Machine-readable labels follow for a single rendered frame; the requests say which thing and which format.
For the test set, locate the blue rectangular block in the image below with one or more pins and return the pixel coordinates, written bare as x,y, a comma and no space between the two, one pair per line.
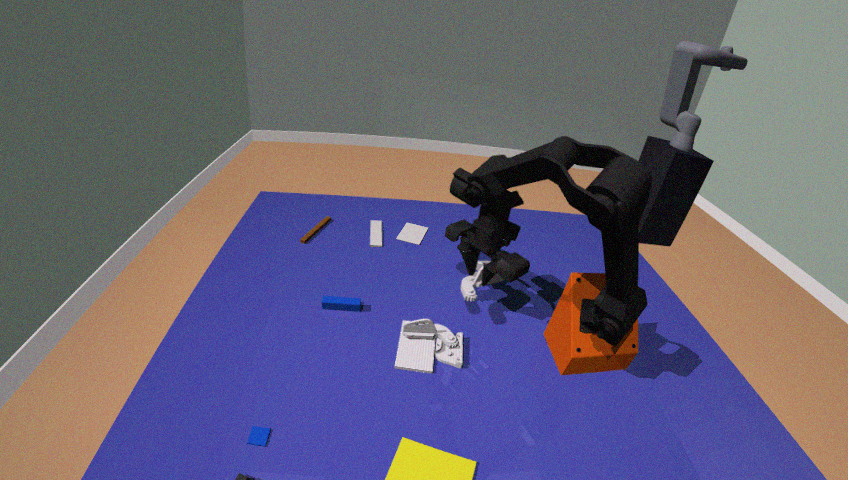
340,303

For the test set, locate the white flat bar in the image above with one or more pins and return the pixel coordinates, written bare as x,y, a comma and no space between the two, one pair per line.
375,233

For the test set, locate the brown flat bar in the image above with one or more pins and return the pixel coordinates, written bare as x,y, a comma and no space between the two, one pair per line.
314,230

